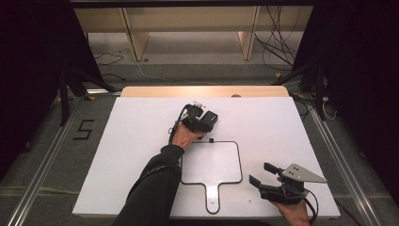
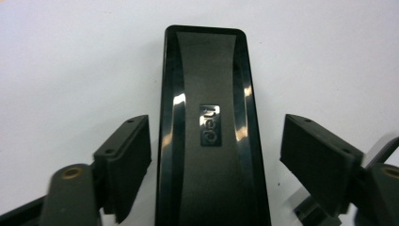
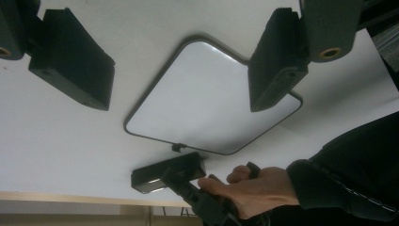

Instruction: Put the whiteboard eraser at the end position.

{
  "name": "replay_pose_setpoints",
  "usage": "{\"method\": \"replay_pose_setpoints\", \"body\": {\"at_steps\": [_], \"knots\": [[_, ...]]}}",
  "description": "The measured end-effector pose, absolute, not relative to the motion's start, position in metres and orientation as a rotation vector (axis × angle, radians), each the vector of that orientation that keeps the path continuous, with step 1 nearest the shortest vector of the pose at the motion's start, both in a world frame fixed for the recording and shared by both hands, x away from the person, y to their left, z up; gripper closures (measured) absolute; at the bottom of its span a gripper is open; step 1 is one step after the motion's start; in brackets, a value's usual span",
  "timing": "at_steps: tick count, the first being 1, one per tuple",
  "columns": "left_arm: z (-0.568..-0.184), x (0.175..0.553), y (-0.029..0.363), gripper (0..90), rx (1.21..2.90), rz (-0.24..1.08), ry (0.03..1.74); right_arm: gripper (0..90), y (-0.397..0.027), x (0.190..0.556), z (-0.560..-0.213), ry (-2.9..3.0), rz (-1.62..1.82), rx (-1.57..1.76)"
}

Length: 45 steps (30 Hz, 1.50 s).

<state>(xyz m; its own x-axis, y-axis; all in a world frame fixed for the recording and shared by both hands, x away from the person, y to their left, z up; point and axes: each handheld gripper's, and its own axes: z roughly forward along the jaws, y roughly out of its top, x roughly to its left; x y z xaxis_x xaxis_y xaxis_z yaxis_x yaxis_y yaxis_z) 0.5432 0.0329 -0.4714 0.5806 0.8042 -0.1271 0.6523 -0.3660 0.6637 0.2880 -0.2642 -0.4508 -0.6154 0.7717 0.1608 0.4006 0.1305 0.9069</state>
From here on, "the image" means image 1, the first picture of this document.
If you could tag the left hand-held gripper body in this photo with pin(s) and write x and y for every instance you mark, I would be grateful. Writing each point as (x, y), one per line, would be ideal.
(194, 123)

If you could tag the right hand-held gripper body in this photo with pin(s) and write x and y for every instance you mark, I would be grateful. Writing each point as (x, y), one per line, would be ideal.
(282, 193)

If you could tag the grey felt whiteboard eraser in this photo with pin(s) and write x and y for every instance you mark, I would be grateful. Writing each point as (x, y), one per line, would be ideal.
(210, 117)

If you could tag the person's left hand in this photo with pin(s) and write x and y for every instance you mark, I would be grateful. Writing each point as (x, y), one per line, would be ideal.
(185, 137)

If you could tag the person's right hand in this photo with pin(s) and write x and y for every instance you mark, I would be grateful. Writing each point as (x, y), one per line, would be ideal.
(295, 215)

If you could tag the wooden table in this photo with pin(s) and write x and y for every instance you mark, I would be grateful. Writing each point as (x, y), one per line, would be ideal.
(204, 91)

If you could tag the black tripod stand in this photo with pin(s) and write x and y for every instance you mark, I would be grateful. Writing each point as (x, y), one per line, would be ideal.
(318, 91)
(64, 97)

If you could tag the dark curtain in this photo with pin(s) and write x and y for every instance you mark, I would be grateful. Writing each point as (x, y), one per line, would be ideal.
(370, 78)
(28, 78)

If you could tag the aluminium floor rail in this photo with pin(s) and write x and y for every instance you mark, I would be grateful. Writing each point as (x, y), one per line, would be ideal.
(37, 177)
(345, 166)

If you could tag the wooden shelf frame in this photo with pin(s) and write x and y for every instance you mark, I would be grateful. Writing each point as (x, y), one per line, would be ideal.
(194, 19)

